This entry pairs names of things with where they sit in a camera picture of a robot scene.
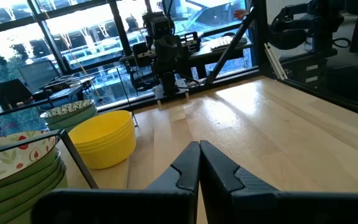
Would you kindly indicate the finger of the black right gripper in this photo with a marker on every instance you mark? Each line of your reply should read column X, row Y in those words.
column 162, row 51
column 174, row 51

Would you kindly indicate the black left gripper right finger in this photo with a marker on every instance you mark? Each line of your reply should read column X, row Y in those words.
column 219, row 174

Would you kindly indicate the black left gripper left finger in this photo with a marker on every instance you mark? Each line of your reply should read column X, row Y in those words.
column 182, row 174

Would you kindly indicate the blue floral bowl teal outside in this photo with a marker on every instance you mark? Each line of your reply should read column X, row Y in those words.
column 67, row 108
column 75, row 119
column 68, row 126

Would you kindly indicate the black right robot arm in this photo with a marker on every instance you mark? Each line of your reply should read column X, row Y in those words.
column 168, row 84

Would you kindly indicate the dark computer desk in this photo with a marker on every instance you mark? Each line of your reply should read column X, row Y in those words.
column 207, row 54

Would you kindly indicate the white keyboard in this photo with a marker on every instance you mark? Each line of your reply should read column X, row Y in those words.
column 225, row 43

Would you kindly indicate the computer monitor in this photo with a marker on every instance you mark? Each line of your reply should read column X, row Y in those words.
column 216, row 18

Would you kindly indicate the person's hand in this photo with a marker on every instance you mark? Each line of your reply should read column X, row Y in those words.
column 240, row 14

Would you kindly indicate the grey laptop screen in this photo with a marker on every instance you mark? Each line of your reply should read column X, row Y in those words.
column 39, row 74

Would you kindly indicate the dark laptop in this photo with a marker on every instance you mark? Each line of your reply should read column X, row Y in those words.
column 8, row 93

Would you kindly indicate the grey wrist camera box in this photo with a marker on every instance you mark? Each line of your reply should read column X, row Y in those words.
column 162, row 25

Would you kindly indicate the black window frame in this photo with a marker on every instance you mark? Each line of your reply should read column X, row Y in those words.
column 118, row 28

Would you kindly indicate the black aluminium table frame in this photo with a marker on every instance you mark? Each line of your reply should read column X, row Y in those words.
column 259, row 31

